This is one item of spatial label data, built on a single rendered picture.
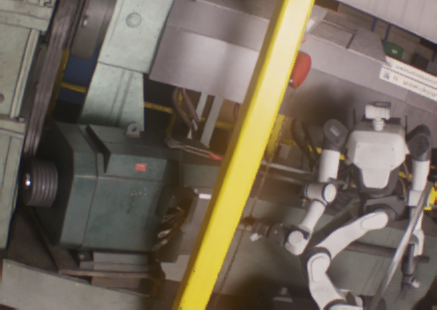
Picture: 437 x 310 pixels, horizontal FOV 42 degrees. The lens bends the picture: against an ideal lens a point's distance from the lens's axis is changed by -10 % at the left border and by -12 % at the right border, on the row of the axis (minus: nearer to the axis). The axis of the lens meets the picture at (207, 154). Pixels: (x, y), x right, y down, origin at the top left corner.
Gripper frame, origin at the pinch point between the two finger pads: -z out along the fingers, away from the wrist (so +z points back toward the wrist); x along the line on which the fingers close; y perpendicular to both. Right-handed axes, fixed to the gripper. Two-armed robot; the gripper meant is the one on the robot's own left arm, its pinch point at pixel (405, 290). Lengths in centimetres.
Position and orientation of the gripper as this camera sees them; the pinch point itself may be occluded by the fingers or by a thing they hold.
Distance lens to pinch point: 303.4
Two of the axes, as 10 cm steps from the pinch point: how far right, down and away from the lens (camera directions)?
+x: -3.7, 1.5, -9.1
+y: 9.3, 0.8, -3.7
